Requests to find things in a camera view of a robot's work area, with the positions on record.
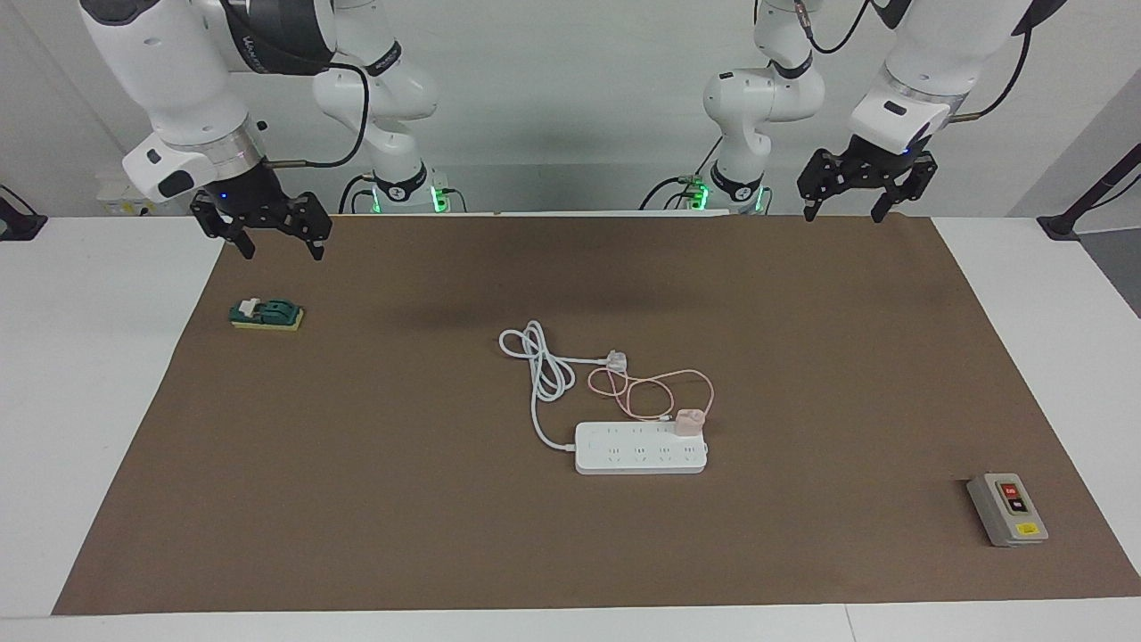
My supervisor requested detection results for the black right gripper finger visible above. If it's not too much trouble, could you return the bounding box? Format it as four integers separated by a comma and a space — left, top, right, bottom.
283, 191, 333, 262
191, 194, 258, 260

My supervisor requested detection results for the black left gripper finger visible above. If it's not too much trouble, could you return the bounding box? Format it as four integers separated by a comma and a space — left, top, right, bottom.
797, 149, 854, 222
872, 152, 939, 224

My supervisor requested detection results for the white power strip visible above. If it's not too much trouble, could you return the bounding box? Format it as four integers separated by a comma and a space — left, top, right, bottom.
574, 421, 710, 475

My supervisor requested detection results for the black slanted stand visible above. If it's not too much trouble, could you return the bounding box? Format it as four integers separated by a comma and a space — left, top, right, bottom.
1037, 143, 1141, 242

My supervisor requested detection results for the black stand foot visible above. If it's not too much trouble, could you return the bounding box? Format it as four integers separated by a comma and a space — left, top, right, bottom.
0, 185, 47, 242

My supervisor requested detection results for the brown table mat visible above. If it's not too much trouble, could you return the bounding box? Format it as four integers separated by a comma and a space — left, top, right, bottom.
52, 214, 1141, 616

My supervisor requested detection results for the grey push button box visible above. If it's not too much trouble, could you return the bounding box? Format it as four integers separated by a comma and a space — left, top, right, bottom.
966, 473, 1049, 547

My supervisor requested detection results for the black right base cable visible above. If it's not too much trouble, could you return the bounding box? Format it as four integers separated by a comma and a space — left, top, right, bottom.
339, 174, 377, 215

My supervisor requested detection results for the black base cable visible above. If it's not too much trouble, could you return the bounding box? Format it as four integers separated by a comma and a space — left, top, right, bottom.
640, 134, 725, 212
339, 174, 377, 215

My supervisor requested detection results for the white wall box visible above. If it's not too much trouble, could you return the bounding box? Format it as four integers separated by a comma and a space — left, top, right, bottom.
96, 174, 179, 218

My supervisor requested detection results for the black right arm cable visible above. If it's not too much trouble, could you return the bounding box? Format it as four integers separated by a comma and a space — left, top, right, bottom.
263, 61, 371, 170

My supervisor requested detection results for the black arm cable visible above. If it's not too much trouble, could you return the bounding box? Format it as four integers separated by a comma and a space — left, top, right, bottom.
793, 0, 1037, 122
263, 61, 371, 170

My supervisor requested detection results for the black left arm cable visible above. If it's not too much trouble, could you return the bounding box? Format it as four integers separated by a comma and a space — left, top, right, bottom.
793, 0, 1037, 122

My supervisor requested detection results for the black left base cable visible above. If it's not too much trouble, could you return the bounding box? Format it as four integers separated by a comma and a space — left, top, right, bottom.
640, 134, 725, 212

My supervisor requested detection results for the white power strip cord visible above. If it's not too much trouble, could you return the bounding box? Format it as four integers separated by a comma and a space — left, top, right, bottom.
498, 320, 616, 451

